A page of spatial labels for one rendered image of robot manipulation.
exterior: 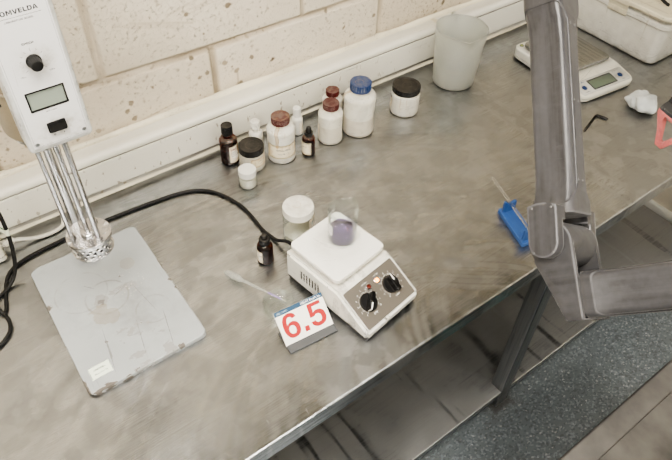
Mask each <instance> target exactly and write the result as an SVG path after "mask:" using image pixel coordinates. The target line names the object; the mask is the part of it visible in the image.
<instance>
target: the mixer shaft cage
mask: <svg viewBox="0 0 672 460"><path fill-rule="evenodd" d="M61 145H62V148H63V150H64V153H65V156H66V158H67V161H68V164H69V167H70V169H71V172H72V175H73V177H74V180H75V183H76V186H77V188H78V191H79V194H80V196H81V199H82V202H83V205H84V207H85V210H86V213H87V215H88V218H85V215H84V212H83V210H82V207H81V204H80V201H79V199H78V196H77V193H76V191H75V188H74V185H73V183H72V180H71V177H70V175H69V172H68V169H67V167H66V164H65V161H64V159H63V156H62V153H61V149H60V146H59V145H58V146H55V147H53V148H52V149H53V152H54V153H55V155H56V157H57V160H58V163H59V165H60V168H61V171H62V173H63V176H64V178H65V181H66V184H67V186H68V189H69V191H70V194H71V197H72V199H73V202H74V205H75V207H76V210H77V212H78V215H79V218H80V221H78V222H76V223H74V224H73V225H72V226H71V227H70V224H69V222H68V219H67V217H66V215H65V212H64V210H63V207H62V205H61V202H60V200H59V197H58V195H57V192H56V190H55V187H54V185H53V182H52V180H51V177H50V175H49V172H48V170H47V167H46V165H45V162H44V160H43V157H42V155H41V152H39V153H35V155H36V157H37V160H38V162H39V165H40V167H41V170H42V172H43V174H44V177H45V179H46V182H47V184H48V187H49V189H50V191H51V194H52V196H53V199H54V201H55V204H56V206H57V208H58V211H59V213H60V216H61V218H62V221H63V223H64V225H65V228H66V230H67V232H66V236H65V239H66V242H67V244H68V246H69V247H70V248H71V249H72V253H73V256H74V257H75V258H76V259H78V260H80V261H83V262H94V261H98V260H100V259H103V258H104V257H106V256H107V255H108V254H109V253H110V252H111V251H112V250H113V248H114V239H113V237H112V236H111V235H112V230H111V226H110V224H109V223H108V222H107V221H106V220H104V219H101V218H96V217H94V215H93V212H92V209H91V206H90V203H89V201H88V198H87V195H86V192H85V190H84V187H83V184H82V181H81V178H80V176H79V173H78V170H77V167H76V164H75V162H74V159H73V156H72V153H71V150H70V148H69V145H68V142H66V143H64V144H61ZM95 253H96V254H95ZM99 254H100V255H99ZM98 255H99V256H98ZM92 257H93V258H92Z"/></svg>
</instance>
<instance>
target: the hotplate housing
mask: <svg viewBox="0 0 672 460"><path fill-rule="evenodd" d="M388 258H390V259H391V260H392V261H393V263H394V264H395V265H396V267H397V268H398V269H399V271H400V272H401V273H402V275H403V276H404V277H405V279H406V280H407V281H408V283H409V284H410V285H411V286H412V288H413V289H414V292H413V293H412V294H411V295H410V296H409V297H408V298H406V299H405V300H404V301H403V302H402V303H401V304H400V305H398V306H397V307H396V308H395V309H394V310H393V311H391V312H390V313H389V314H388V315H387V316H386V317H385V318H383V319H382V320H381V321H380V322H379V323H378V324H377V325H375V326H374V327H373V328H372V329H371V330H369V329H368V328H367V327H366V326H365V324H364V323H363V322H362V320H361V319H360V318H359V316H358V315H357V314H356V312H355V311H354V310H353V308H352V307H351V306H350V304H349V303H348V302H347V300H346V299H345V298H344V296H343V295H344V294H345V293H346V292H347V291H348V290H350V289H351V288H352V287H353V286H355V285H356V284H357V283H358V282H360V281H361V280H362V279H363V278H365V277H366V276H367V275H368V274H370V273H371V272H372V271H373V270H375V269H376V268H377V267H378V266H380V265H381V264H382V263H383V262H385V261H386V260H387V259H388ZM287 267H288V274H289V276H290V277H291V278H293V279H294V280H295V281H296V282H297V283H299V284H300V285H301V286H302V287H303V288H304V289H306V290H307V291H308V292H309V293H310V294H312V295H315V294H317V293H319V292H321V294H322V297H323V299H324V301H325V304H326V306H327V308H328V309H329V310H331V311H332V312H333V313H334V314H335V315H337V316H338V317H339V318H340V319H341V320H343V321H344V322H345V323H346V324H347V325H348V326H350V327H351V328H352V329H353V330H354V331H356V332H357V333H358V334H359V335H360V336H362V337H363V338H364V339H365V340H366V341H367V340H368V339H370V338H371V337H372V336H373V335H374V334H375V333H376V332H378V331H379V330H380V329H381V328H382V327H383V326H384V325H385V324H387V323H388V322H389V321H390V320H391V319H392V318H393V317H395V316H396V315H397V314H398V313H399V312H400V311H401V310H403V309H404V308H405V307H406V306H407V305H408V304H409V303H411V302H412V301H413V300H414V298H416V295H417V293H416V289H415V287H414V286H413V285H412V283H411V282H410V281H409V280H408V278H407V277H406V276H405V274H404V273H403V272H402V270H401V269H400V268H399V266H398V265H397V264H396V262H395V261H394V260H393V258H392V257H391V256H390V254H389V253H388V252H386V251H385V250H384V249H383V250H382V251H381V252H380V253H379V254H378V255H377V256H375V257H374V258H373V259H371V260H370V261H369V262H368V263H366V264H365V265H364V266H363V267H361V268H360V269H359V270H357V271H356V272H355V273H354V274H352V275H351V276H350V277H349V278H347V279H346V280H345V281H343V282H342V283H340V284H335V283H333V282H332V281H330V280H329V279H328V278H327V277H325V276H324V275H323V274H322V273H320V272H319V271H318V270H317V269H315V268H314V267H313V266H312V265H310V264H309V263H308V262H307V261H306V260H304V259H303V258H302V257H301V256H299V255H298V254H297V253H296V252H294V251H293V250H292V248H291V249H290V250H289V251H287Z"/></svg>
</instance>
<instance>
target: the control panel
mask: <svg viewBox="0 0 672 460"><path fill-rule="evenodd" d="M389 273H392V274H393V275H394V276H396V277H397V278H398V280H399V283H400V285H401V287H402V288H401V289H400V290H398V291H396V292H395V293H389V292H387V291H386V290H385V289H384V287H383V284H382V281H383V278H384V277H385V276H386V275H387V274H389ZM375 278H378V279H379V282H375ZM368 284H370V285H371V288H370V289H368V288H367V285H368ZM371 291H375V292H376V298H377V300H378V306H377V308H376V309H375V310H374V311H372V312H367V311H365V310H364V309H363V308H362V307H361V305H360V298H361V296H362V295H363V294H365V293H370V292H371ZM413 292H414V289H413V288H412V286H411V285H410V284H409V283H408V281H407V280H406V279H405V277H404V276H403V275H402V273H401V272H400V271H399V269H398V268H397V267H396V265H395V264H394V263H393V261H392V260H391V259H390V258H388V259H387V260H386V261H385V262H383V263H382V264H381V265H380V266H378V267H377V268H376V269H375V270H373V271H372V272H371V273H370V274H368V275H367V276H366V277H365V278H363V279H362V280H361V281H360V282H358V283H357V284H356V285H355V286H353V287H352V288H351V289H350V290H348V291H347V292H346V293H345V294H344V295H343V296H344V298H345V299H346V300H347V302H348V303H349V304H350V306H351V307H352V308H353V310H354V311H355V312H356V314H357V315H358V316H359V318H360V319H361V320H362V322H363V323H364V324H365V326H366V327H367V328H368V329H369V330H371V329H372V328H373V327H374V326H375V325H377V324H378V323H379V322H380V321H381V320H382V319H383V318H385V317H386V316H387V315H388V314H389V313H390V312H391V311H393V310H394V309H395V308H396V307H397V306H398V305H400V304H401V303H402V302H403V301H404V300H405V299H406V298H408V297H409V296H410V295H411V294H412V293H413Z"/></svg>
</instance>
